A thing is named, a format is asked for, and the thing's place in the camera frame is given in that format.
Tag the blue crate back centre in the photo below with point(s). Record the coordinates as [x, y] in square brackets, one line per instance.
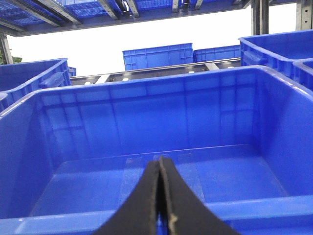
[153, 57]

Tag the blue crate back right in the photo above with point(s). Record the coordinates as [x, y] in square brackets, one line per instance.
[217, 53]

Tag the overhead metal rack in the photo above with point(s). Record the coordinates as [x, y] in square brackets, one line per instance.
[20, 18]

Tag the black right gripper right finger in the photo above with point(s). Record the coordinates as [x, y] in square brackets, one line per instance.
[185, 214]

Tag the blue crate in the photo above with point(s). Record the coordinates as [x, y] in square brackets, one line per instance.
[153, 57]
[217, 53]

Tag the blue bin far left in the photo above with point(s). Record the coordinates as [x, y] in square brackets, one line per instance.
[18, 80]

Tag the blue bin far right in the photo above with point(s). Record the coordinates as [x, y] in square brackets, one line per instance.
[290, 53]

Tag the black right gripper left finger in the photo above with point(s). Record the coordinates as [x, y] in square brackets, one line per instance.
[138, 214]

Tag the blue plastic target bin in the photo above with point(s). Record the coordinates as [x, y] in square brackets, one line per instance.
[241, 138]

